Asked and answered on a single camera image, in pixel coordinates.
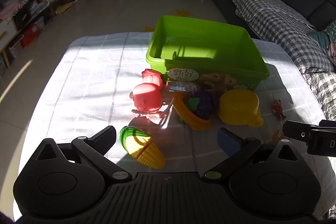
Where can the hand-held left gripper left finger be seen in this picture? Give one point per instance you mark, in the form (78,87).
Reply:
(105,138)

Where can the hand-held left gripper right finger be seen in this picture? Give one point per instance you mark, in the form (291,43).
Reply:
(227,142)

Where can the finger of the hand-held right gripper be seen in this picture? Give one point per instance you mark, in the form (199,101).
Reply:
(298,130)
(328,124)

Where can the amber hand toy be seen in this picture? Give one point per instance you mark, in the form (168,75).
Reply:
(277,136)

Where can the small brown figurine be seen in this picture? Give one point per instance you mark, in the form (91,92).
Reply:
(278,108)

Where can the toy corn cob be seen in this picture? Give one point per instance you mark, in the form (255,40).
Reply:
(141,146)

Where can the yellow toy pot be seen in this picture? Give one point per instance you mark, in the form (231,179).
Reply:
(239,106)

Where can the orange toy basket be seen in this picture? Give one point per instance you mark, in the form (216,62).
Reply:
(193,117)

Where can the purple grapes toy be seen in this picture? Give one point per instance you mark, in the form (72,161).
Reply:
(204,104)

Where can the pink pig toy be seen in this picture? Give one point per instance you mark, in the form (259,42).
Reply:
(147,92)

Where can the clear plastic case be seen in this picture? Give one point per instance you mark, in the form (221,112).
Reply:
(181,87)

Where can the green plastic box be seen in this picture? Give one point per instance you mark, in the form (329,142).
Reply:
(204,48)

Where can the green toy leaf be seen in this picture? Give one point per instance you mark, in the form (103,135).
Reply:
(182,120)

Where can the white checked tablecloth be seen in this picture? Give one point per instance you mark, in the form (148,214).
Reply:
(92,82)

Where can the green patterned pillow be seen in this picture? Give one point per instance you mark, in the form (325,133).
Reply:
(325,40)

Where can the dark sofa with plaid cover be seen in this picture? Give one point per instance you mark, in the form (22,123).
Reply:
(275,22)

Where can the low shelf unit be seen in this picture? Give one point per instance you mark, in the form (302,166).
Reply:
(18,27)

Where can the pink shelf cloth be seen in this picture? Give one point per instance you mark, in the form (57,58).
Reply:
(15,3)

